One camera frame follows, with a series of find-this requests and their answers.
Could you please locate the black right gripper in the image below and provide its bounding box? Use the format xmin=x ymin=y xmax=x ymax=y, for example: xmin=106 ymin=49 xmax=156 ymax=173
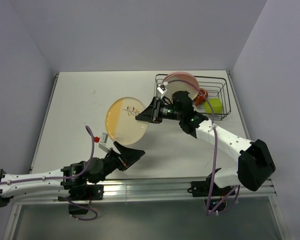
xmin=135 ymin=96 xmax=183 ymax=124

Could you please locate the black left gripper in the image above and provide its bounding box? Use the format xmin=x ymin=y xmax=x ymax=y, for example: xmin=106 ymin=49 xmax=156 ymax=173
xmin=92 ymin=140 xmax=145 ymax=184

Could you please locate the yellow and cream floral plate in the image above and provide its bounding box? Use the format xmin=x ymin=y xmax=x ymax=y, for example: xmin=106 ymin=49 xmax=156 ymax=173
xmin=105 ymin=97 xmax=148 ymax=146

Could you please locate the pink and cream floral plate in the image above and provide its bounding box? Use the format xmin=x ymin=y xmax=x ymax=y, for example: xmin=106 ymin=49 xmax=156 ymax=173
xmin=162 ymin=75 xmax=200 ymax=100

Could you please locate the pink plastic plate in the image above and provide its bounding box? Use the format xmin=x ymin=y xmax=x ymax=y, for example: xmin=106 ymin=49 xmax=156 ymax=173
xmin=164 ymin=71 xmax=195 ymax=79

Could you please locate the orange and black cup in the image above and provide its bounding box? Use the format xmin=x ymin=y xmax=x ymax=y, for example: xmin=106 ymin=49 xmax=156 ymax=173
xmin=193 ymin=88 xmax=209 ymax=107

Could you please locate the black wire dish rack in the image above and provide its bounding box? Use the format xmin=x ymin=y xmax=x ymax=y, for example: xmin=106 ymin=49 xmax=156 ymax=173
xmin=154 ymin=73 xmax=231 ymax=121

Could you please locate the white and green square bowl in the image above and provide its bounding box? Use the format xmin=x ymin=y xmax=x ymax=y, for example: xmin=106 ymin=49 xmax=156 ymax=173
xmin=203 ymin=98 xmax=223 ymax=114

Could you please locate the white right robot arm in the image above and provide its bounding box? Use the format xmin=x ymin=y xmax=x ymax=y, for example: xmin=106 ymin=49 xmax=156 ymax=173
xmin=135 ymin=91 xmax=276 ymax=195

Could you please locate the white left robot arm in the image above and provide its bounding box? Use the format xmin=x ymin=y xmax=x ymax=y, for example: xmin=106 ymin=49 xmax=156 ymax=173
xmin=0 ymin=141 xmax=145 ymax=208

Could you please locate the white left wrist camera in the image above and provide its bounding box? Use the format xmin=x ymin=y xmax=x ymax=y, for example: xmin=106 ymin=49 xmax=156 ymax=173
xmin=93 ymin=132 xmax=111 ymax=153

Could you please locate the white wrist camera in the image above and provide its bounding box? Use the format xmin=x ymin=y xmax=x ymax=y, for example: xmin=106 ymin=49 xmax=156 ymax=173
xmin=156 ymin=82 xmax=169 ymax=99
xmin=93 ymin=132 xmax=111 ymax=153

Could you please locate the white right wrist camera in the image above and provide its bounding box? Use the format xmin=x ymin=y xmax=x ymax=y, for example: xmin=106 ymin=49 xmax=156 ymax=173
xmin=156 ymin=82 xmax=169 ymax=99

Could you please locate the aluminium extrusion rail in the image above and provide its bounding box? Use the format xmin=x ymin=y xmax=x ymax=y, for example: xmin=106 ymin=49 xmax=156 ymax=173
xmin=10 ymin=177 xmax=277 ymax=205

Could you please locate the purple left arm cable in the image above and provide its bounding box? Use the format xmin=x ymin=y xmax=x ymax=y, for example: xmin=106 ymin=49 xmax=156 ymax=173
xmin=0 ymin=125 xmax=99 ymax=222

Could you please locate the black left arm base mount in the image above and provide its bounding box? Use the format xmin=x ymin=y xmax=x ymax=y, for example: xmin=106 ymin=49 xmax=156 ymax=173
xmin=57 ymin=184 xmax=104 ymax=216

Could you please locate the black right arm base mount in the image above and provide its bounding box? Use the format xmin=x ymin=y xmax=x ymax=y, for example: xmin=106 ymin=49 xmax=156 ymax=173
xmin=187 ymin=180 xmax=233 ymax=211

